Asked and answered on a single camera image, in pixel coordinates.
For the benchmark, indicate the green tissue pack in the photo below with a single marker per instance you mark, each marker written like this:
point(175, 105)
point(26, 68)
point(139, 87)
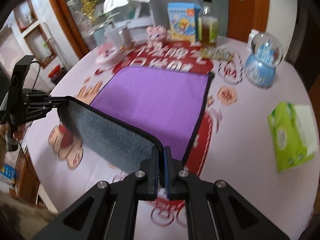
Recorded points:
point(293, 134)

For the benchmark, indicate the purple and grey towel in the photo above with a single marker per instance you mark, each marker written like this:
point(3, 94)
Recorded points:
point(138, 109)

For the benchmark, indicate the pink brick toy animal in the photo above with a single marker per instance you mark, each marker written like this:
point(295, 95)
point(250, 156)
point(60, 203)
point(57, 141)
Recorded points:
point(156, 35)

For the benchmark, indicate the glass dome pink ornament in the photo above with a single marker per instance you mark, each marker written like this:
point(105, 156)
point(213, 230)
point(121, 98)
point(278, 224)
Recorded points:
point(110, 53)

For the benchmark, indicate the person's left hand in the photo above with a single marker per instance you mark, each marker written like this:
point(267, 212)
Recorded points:
point(17, 135)

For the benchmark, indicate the gold pill blister pack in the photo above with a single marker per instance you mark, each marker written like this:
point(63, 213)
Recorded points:
point(213, 53)

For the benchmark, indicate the silver metal can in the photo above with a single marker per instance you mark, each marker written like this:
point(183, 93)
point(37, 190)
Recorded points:
point(126, 37)

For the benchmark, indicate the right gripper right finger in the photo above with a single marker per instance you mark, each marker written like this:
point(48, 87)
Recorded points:
point(174, 189)

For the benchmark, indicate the white pill bottle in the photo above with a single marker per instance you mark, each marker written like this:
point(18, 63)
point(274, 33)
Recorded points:
point(250, 38)

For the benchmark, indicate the blue duck carton box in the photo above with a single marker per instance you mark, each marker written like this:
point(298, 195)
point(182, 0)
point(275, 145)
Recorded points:
point(182, 15)

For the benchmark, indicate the teal cylindrical canister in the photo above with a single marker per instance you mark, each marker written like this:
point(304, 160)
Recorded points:
point(99, 36)

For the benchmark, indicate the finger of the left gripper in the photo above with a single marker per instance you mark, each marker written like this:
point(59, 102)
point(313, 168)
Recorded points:
point(58, 100)

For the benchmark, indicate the blue castle snow globe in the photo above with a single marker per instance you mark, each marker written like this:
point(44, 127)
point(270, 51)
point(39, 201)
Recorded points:
point(260, 66)

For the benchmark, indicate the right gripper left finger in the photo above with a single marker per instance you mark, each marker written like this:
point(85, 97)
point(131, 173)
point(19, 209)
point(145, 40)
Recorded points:
point(148, 188)

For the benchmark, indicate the glass bottle amber liquid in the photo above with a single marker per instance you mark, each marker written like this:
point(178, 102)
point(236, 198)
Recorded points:
point(208, 24)

